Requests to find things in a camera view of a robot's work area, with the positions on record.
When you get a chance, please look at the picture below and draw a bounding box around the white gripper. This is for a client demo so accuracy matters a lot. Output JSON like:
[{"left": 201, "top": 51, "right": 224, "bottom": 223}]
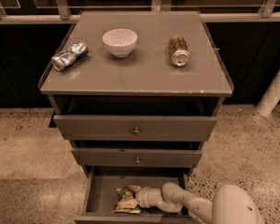
[{"left": 119, "top": 185, "right": 150, "bottom": 209}]

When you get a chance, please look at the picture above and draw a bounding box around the green jalapeno chip bag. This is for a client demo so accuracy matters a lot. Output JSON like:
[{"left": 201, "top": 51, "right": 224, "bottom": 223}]
[{"left": 113, "top": 186, "right": 141, "bottom": 214}]

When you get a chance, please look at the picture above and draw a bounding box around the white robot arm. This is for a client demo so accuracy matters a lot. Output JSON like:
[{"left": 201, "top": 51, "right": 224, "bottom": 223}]
[{"left": 115, "top": 182, "right": 265, "bottom": 224}]

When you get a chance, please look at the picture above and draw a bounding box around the grey bottom drawer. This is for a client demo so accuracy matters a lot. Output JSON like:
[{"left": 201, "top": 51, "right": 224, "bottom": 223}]
[{"left": 75, "top": 167, "right": 199, "bottom": 224}]

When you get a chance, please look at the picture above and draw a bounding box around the grey drawer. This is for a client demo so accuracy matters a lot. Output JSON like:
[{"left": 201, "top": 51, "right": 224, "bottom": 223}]
[
  {"left": 72, "top": 148, "right": 202, "bottom": 168},
  {"left": 53, "top": 115, "right": 217, "bottom": 142},
  {"left": 75, "top": 167, "right": 199, "bottom": 224}
]

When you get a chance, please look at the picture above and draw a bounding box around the brass middle drawer knob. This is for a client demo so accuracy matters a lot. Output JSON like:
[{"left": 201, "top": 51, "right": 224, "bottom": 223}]
[{"left": 134, "top": 157, "right": 141, "bottom": 164}]

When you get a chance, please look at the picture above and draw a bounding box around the brass drawer knob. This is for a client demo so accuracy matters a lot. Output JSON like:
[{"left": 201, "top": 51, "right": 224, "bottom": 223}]
[
  {"left": 133, "top": 127, "right": 141, "bottom": 135},
  {"left": 134, "top": 157, "right": 141, "bottom": 164}
]

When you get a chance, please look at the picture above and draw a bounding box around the grey middle drawer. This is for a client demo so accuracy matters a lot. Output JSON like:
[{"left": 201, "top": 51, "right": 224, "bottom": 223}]
[{"left": 72, "top": 148, "right": 202, "bottom": 168}]

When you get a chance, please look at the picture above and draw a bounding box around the brass top drawer knob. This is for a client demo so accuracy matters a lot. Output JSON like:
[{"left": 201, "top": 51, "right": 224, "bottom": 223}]
[{"left": 133, "top": 127, "right": 141, "bottom": 135}]

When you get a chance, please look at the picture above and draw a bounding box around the grey top drawer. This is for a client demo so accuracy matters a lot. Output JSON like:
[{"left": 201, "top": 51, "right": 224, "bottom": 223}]
[{"left": 53, "top": 115, "right": 217, "bottom": 142}]

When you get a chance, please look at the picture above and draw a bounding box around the grey wooden drawer cabinet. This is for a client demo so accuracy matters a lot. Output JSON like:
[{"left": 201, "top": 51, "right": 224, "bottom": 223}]
[{"left": 37, "top": 10, "right": 235, "bottom": 224}]

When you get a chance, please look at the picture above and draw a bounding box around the white ceramic bowl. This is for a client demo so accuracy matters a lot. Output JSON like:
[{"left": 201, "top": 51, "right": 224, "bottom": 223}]
[{"left": 102, "top": 29, "right": 138, "bottom": 58}]

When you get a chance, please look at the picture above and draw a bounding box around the crushed blue silver can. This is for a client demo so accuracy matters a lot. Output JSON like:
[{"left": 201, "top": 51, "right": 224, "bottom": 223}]
[{"left": 50, "top": 41, "right": 89, "bottom": 72}]

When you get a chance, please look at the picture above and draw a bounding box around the metal railing with glass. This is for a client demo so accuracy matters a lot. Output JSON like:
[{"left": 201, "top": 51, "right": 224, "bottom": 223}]
[{"left": 0, "top": 0, "right": 280, "bottom": 24}]

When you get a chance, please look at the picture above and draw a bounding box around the white cylindrical post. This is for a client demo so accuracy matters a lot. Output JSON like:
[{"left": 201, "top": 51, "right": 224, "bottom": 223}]
[{"left": 256, "top": 69, "right": 280, "bottom": 117}]

